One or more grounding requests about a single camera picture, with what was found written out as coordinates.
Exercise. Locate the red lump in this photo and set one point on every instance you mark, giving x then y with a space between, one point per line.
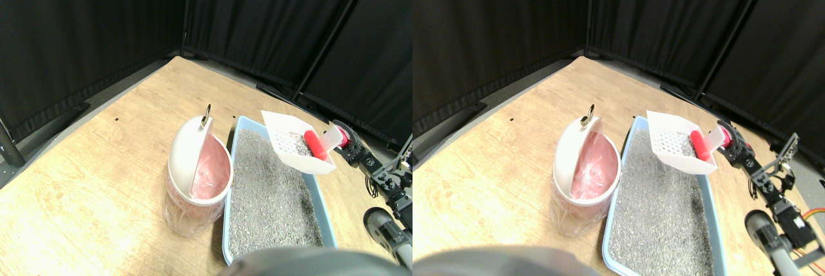
698 146
316 146

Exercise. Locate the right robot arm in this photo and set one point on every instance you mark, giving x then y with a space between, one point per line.
387 231
767 237

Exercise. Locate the blue litter tray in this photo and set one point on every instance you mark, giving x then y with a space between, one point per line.
657 224
271 211

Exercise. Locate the black curtain stand foot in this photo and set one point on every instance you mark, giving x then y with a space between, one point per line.
480 106
80 106

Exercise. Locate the black curtain stand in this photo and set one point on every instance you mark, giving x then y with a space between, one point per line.
185 5
334 31
734 31
587 5

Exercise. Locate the white bin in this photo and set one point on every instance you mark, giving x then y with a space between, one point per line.
187 153
570 153

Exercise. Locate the black stand pole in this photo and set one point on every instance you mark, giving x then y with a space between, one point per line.
9 147

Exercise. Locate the black bracket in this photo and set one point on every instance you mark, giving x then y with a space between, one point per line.
405 150
787 147

